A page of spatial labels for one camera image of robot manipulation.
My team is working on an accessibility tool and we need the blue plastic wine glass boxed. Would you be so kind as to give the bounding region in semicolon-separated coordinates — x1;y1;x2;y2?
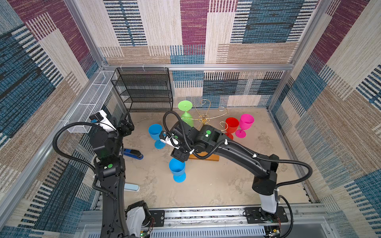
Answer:
169;158;186;183
148;124;166;149

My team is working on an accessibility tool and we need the blue plastic wine glass front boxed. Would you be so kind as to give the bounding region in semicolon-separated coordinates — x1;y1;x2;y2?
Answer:
148;124;166;149

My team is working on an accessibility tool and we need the red plastic wine glass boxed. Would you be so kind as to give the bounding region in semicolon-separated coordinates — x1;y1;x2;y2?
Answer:
225;117;239;140

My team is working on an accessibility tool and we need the magenta plastic wine glass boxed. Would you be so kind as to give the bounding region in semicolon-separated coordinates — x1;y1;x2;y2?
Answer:
235;114;255;138

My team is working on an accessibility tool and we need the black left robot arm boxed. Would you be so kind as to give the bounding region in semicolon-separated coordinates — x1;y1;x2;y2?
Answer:
89;110;150;238

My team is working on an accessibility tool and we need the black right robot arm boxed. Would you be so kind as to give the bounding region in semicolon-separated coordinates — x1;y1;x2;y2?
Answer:
160;122;279;222

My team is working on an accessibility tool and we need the wooden rack base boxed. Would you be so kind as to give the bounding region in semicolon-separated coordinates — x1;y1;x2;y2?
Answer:
189;152;220;162

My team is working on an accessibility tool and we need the black mesh shelf rack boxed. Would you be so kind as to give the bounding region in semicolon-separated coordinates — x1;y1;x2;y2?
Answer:
111;67;173;113

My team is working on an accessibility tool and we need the green plastic wine glass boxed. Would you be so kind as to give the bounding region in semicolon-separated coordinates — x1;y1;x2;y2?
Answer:
178;100;194;127

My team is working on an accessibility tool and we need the light blue flat case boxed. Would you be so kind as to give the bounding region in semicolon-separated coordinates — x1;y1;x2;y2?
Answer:
124;183;140;192

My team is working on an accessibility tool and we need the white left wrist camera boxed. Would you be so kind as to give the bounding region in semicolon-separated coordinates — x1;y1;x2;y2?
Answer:
89;110;116;132

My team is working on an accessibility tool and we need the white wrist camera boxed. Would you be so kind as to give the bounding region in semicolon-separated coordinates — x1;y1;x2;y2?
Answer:
89;110;116;132
159;131;180;149

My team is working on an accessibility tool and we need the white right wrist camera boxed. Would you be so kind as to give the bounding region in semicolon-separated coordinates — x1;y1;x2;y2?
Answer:
159;131;180;149

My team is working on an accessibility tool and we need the white wire mesh basket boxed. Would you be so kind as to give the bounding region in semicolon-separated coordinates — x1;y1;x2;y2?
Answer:
65;70;114;125

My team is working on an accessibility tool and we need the gold wire glass rack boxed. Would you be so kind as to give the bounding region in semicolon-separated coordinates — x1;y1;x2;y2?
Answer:
192;99;228;129

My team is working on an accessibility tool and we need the black corrugated left cable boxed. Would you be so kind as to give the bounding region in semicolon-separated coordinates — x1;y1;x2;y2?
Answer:
52;121;103;173

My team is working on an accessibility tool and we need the black corrugated cable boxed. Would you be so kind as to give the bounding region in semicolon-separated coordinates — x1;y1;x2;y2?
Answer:
162;110;314;188
52;121;103;173

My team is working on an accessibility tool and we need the black corrugated right cable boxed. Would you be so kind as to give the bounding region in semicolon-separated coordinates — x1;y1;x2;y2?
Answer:
162;110;314;188

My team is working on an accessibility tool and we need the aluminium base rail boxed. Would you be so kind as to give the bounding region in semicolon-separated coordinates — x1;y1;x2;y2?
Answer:
80;205;331;238

